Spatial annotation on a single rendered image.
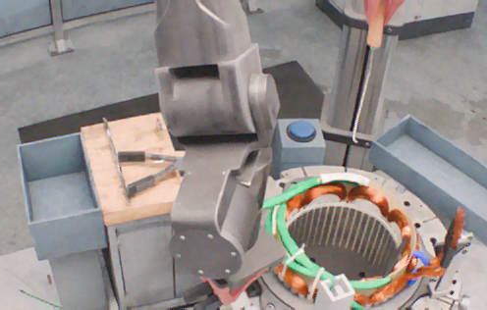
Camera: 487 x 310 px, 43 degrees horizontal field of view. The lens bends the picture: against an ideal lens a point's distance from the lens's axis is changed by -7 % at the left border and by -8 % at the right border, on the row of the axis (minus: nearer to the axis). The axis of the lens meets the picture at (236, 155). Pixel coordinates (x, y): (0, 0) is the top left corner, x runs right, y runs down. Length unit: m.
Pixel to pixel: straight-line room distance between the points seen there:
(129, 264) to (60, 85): 1.98
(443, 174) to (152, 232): 0.48
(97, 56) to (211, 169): 2.60
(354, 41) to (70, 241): 0.59
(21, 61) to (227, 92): 2.68
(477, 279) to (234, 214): 0.85
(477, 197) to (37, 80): 2.27
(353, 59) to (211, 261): 0.73
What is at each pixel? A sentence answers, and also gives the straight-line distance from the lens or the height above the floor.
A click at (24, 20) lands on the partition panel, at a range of 3.06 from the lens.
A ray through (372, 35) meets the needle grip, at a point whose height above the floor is 1.33.
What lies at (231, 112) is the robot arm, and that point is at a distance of 0.49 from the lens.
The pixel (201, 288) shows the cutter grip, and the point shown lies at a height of 1.18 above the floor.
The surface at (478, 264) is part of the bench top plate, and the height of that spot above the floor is 0.78.
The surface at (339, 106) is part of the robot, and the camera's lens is 1.24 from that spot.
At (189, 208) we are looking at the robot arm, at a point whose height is 1.38.
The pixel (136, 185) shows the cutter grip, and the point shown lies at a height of 1.09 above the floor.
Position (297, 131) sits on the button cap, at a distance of 1.06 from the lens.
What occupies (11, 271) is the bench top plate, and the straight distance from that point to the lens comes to 1.23.
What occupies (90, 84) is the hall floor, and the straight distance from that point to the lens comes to 2.90.
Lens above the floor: 1.73
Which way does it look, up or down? 43 degrees down
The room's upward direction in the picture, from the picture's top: 4 degrees clockwise
